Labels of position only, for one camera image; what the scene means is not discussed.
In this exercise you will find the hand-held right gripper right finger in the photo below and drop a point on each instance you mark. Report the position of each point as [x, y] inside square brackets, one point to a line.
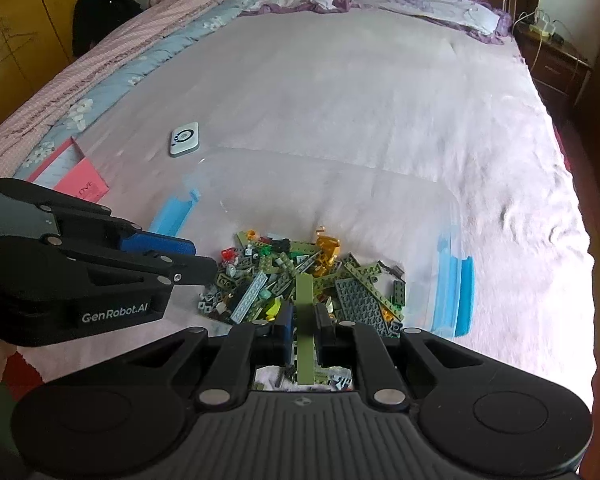
[324, 327]

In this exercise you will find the pale pink fluffy blanket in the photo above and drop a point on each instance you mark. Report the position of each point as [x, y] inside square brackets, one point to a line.
[355, 110]

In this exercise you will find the yellow wardrobe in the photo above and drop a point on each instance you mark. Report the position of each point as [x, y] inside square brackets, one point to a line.
[30, 5]

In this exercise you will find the pink striped quilt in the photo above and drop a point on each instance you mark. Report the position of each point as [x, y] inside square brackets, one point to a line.
[80, 70]

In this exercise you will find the heap of bricks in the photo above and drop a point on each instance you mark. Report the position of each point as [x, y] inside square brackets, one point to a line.
[360, 300]

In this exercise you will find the small white electronic device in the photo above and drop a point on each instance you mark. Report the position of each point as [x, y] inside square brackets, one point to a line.
[184, 141]

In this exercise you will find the blue floral quilt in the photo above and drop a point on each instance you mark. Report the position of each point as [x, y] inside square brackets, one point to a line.
[145, 60]

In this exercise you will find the clear plastic storage container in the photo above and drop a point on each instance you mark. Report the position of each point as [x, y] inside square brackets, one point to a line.
[457, 295]

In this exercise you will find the brown wooden nightstand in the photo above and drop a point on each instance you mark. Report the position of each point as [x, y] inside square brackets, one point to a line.
[555, 70]

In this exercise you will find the black bag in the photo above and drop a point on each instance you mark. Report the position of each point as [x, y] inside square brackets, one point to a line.
[105, 10]

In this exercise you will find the pink paper card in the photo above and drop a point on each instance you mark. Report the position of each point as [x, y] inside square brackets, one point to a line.
[75, 180]

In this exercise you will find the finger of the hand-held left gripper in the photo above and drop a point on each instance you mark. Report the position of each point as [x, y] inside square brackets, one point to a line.
[190, 270]
[160, 244]

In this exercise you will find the long olive green brick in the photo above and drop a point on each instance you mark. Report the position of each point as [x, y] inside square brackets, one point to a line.
[305, 320]

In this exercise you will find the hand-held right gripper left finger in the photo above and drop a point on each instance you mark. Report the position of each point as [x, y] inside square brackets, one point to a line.
[286, 322]

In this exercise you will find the white power strip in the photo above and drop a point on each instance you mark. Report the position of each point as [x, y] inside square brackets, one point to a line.
[542, 27]

